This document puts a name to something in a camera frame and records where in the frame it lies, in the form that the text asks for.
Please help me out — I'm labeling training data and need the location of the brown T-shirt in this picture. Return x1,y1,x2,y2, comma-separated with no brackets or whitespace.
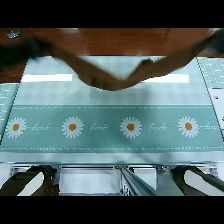
31,35,218,92

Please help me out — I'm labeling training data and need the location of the silver frame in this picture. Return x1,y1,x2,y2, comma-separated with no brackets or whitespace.
9,162,221,197

